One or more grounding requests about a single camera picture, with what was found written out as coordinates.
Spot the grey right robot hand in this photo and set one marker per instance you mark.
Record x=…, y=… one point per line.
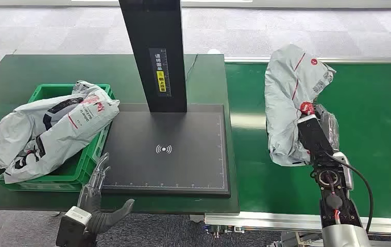
x=330, y=126

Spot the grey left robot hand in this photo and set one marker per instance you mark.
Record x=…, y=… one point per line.
x=94, y=208

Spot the grey courier bag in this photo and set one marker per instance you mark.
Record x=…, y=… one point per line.
x=287, y=102
x=52, y=133

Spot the green conveyor belt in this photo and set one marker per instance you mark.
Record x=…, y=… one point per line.
x=369, y=119

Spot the black scanner machine with column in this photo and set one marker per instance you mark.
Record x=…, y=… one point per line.
x=168, y=150

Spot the green plastic crate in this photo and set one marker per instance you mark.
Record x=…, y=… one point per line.
x=79, y=170

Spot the grey courier bag, black print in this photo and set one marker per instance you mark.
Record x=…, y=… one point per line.
x=52, y=133

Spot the small white round object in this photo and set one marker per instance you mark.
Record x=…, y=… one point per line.
x=213, y=51

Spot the dark green table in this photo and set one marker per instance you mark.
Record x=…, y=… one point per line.
x=79, y=68

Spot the yellow and black column label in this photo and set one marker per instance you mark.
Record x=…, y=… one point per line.
x=161, y=73

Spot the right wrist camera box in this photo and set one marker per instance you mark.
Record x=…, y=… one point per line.
x=314, y=136

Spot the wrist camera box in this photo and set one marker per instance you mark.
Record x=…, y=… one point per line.
x=74, y=223
x=314, y=136

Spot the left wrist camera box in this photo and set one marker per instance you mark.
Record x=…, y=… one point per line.
x=74, y=223

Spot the aluminium conveyor frame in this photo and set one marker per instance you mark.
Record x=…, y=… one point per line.
x=267, y=221

